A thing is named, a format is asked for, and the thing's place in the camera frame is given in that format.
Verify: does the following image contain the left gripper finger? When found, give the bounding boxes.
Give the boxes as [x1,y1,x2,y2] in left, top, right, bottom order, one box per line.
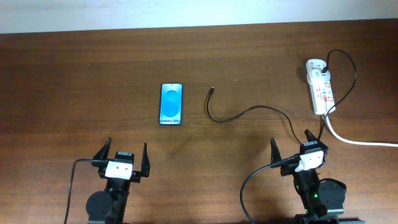
[93,138,111,161]
[141,142,150,174]

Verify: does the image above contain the white power strip cord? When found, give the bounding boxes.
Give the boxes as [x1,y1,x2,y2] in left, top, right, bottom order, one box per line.
[323,113,398,148]

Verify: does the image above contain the camera black cable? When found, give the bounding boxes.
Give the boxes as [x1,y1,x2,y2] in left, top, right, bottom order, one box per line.
[239,155,301,224]
[63,158,108,224]

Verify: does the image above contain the black USB charging cable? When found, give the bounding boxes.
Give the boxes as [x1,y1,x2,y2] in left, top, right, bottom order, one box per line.
[205,49,358,145]

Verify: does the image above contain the left camera black cable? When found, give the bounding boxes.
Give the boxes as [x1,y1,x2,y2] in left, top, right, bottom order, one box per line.
[63,158,108,224]

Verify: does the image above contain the white power strip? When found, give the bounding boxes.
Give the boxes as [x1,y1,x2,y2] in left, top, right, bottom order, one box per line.
[306,59,335,115]

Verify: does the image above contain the blue Galaxy smartphone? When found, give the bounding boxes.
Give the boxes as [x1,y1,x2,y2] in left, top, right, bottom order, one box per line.
[159,83,183,125]

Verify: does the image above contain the right camera black cable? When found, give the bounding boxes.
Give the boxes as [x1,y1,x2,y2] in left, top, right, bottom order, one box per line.
[239,155,301,224]

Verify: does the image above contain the white USB wall charger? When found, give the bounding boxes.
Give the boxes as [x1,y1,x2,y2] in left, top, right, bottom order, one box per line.
[307,68,330,85]

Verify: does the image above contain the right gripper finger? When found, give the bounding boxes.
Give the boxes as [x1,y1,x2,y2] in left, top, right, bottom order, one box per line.
[270,137,282,168]
[304,129,318,143]

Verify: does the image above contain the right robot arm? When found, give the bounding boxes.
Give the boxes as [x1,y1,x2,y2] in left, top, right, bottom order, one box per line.
[270,130,346,223]

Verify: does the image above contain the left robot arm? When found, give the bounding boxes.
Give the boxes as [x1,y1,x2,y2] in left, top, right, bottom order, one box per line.
[86,139,150,224]

